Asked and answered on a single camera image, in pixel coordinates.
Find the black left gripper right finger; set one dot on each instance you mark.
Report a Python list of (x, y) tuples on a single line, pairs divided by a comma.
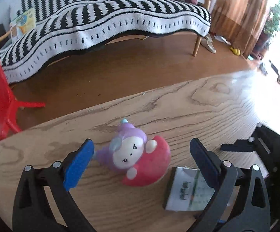
[(251, 210)]

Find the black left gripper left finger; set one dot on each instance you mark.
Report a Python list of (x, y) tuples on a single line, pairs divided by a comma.
[(31, 209)]

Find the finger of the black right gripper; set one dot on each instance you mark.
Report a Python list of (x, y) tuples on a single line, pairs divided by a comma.
[(241, 145)]

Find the green grey flat box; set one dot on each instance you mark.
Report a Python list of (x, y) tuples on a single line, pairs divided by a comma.
[(187, 191)]

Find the yellow toy on floor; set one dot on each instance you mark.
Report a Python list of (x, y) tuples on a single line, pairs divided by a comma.
[(235, 51)]

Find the purple monkey toy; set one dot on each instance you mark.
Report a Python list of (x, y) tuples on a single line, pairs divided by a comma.
[(140, 160)]

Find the green potted plant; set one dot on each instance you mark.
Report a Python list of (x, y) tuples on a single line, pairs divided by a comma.
[(270, 30)]

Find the brown curtain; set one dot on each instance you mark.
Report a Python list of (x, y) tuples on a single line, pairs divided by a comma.
[(240, 22)]

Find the yellow children book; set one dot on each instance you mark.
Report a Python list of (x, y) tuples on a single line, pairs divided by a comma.
[(23, 24)]

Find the black white striped sofa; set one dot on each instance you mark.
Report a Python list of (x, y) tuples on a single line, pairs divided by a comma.
[(71, 27)]

